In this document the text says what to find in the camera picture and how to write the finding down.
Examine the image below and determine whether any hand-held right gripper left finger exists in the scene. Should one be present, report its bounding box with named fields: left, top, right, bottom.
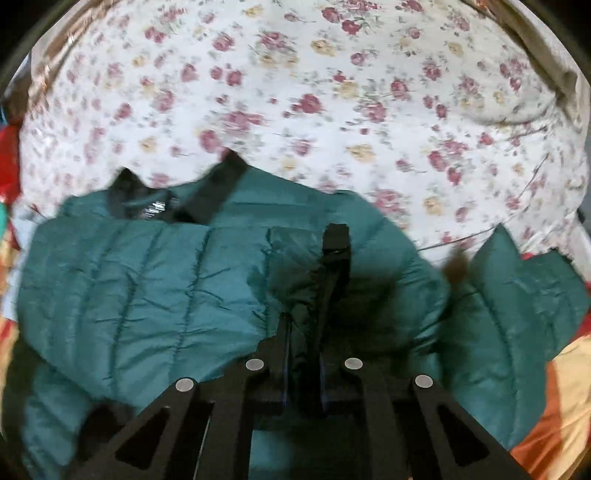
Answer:
left=69, top=318, right=296, bottom=480

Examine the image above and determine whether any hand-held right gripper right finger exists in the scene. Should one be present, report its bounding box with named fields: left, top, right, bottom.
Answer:
left=315, top=323, right=532, bottom=480

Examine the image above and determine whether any green puffer jacket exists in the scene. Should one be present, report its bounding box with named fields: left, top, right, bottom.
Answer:
left=9, top=150, right=591, bottom=480

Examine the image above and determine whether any orange red printed blanket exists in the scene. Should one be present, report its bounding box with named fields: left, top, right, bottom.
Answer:
left=0, top=203, right=591, bottom=480

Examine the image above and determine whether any floral bed sheet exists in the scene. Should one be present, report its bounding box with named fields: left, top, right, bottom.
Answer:
left=18, top=0, right=587, bottom=259

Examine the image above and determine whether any red garment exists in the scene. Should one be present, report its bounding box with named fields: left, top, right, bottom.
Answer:
left=0, top=122, right=25, bottom=204

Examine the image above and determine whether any beige cloth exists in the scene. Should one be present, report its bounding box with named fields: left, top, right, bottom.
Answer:
left=480, top=0, right=588, bottom=134

